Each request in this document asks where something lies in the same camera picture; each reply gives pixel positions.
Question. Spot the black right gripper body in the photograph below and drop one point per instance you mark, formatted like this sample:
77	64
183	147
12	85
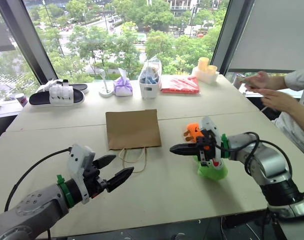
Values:
207	147

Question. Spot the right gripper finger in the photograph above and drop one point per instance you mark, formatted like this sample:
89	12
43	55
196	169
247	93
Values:
184	153
185	147

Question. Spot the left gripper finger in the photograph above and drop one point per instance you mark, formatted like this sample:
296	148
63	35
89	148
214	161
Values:
120	177
105	160

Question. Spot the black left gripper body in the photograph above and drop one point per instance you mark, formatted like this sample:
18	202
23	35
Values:
94	180

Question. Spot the person's right forearm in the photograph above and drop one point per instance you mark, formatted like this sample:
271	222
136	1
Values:
278	82

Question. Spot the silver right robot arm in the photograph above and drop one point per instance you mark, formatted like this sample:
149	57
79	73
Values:
272	162

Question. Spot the person's left forearm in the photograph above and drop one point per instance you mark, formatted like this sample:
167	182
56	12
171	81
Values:
300	112

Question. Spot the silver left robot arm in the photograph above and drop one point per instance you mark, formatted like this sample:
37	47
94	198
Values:
29	212

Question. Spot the brown paper bag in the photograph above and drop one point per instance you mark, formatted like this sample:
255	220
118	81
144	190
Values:
133	128

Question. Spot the clear bag with blue items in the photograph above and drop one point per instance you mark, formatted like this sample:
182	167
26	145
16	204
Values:
150	71

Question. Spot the person's left hand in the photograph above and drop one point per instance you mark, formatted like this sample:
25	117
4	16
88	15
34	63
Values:
277	100

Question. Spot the person's right hand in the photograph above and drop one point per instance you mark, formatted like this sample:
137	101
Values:
259	80

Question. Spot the orange plush toy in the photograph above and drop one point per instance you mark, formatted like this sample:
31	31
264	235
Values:
193	130

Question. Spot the green plush frog toy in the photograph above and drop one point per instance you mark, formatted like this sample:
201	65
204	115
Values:
213	173

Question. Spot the red flat plastic packet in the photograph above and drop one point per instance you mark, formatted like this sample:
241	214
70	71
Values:
180	85

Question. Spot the white plastic bin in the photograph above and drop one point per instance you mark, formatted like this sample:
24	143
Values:
148	90

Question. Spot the white cup holder tray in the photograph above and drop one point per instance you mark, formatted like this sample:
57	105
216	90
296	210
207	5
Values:
205	76

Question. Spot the dark grey cylinder container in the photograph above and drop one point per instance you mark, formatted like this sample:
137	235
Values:
237	80

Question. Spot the small white stand lamp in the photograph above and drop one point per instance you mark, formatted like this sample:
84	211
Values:
105	85

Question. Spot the purple and white pouch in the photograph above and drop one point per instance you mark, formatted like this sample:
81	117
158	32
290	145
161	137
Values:
123	86

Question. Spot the small yellow cup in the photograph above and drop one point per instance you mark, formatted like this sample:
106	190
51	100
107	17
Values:
211	70

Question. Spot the black and white slide sandal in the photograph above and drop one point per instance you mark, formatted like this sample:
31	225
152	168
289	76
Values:
56	97
79	87

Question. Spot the large yellow cup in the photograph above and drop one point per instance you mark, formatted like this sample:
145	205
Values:
203	63

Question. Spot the small cup with red label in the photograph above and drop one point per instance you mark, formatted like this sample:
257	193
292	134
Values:
21	100

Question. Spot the person's grey shirt torso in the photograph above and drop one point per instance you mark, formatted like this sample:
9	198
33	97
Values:
299	80

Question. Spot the large grey roller blind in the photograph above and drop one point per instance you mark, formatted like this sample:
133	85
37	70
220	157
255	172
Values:
274	35

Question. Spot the small grey roller blind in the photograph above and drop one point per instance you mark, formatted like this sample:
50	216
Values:
0	32

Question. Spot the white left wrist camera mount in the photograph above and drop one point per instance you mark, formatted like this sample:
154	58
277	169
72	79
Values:
79	157

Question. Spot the dark window frame post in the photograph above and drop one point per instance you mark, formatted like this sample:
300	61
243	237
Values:
26	40
232	35

